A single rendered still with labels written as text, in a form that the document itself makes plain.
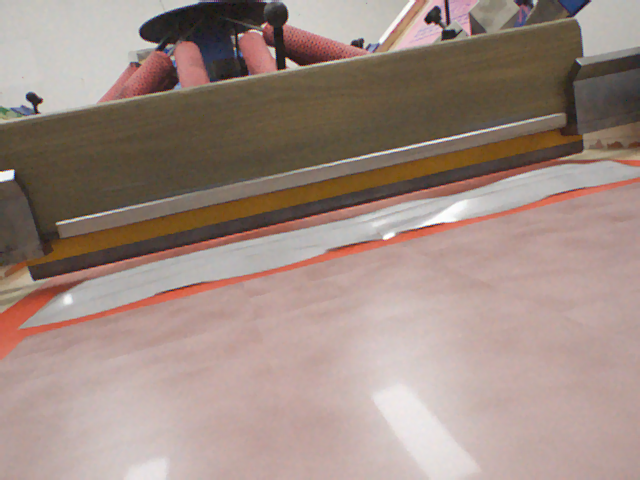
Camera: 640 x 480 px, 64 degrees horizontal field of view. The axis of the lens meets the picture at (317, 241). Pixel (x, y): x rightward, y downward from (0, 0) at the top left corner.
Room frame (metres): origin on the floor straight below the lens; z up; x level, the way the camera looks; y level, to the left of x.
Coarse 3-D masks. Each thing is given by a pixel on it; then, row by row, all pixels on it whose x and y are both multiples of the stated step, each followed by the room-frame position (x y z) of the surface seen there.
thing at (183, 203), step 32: (512, 128) 0.36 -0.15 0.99; (544, 128) 0.36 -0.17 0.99; (352, 160) 0.34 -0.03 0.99; (384, 160) 0.34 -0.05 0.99; (416, 160) 0.35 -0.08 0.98; (192, 192) 0.33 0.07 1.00; (224, 192) 0.32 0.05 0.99; (256, 192) 0.33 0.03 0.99; (64, 224) 0.31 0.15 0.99; (96, 224) 0.31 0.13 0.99
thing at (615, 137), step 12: (600, 132) 0.44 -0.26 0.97; (612, 132) 0.43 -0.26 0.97; (624, 132) 0.42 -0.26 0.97; (636, 132) 0.40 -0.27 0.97; (588, 144) 0.46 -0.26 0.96; (600, 144) 0.44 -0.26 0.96; (612, 144) 0.43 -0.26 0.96; (624, 144) 0.42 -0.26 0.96; (636, 144) 0.41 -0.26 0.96; (12, 264) 0.43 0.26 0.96; (24, 264) 0.45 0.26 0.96; (0, 276) 0.40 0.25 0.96
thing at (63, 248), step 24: (504, 144) 0.38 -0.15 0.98; (528, 144) 0.39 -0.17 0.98; (552, 144) 0.39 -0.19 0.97; (384, 168) 0.36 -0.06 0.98; (408, 168) 0.37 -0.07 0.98; (432, 168) 0.37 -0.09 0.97; (456, 168) 0.37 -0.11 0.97; (288, 192) 0.35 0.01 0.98; (312, 192) 0.36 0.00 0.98; (336, 192) 0.36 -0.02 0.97; (168, 216) 0.34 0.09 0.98; (192, 216) 0.34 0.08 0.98; (216, 216) 0.34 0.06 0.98; (240, 216) 0.35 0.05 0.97; (72, 240) 0.33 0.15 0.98; (96, 240) 0.33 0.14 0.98; (120, 240) 0.33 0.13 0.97
